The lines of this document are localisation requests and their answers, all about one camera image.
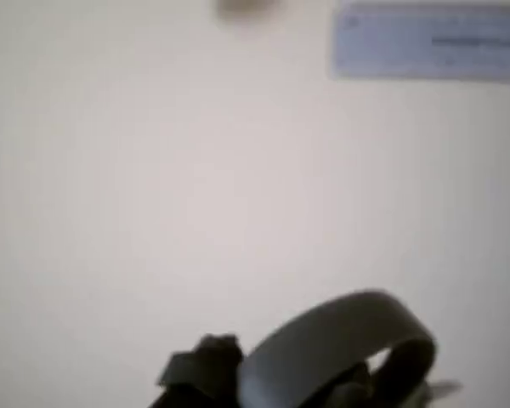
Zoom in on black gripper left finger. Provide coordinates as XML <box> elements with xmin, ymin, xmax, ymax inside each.
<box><xmin>150</xmin><ymin>334</ymin><xmax>244</xmax><ymax>408</ymax></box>

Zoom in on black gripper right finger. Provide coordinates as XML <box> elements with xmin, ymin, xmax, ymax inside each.
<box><xmin>322</xmin><ymin>360</ymin><xmax>377</xmax><ymax>408</ymax></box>

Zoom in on grey handled scissors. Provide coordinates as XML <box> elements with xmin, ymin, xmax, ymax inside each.
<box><xmin>239</xmin><ymin>289</ymin><xmax>467</xmax><ymax>408</ymax></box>

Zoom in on pale blue card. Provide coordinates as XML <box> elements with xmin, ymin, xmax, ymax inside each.
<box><xmin>326</xmin><ymin>0</ymin><xmax>510</xmax><ymax>82</ymax></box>

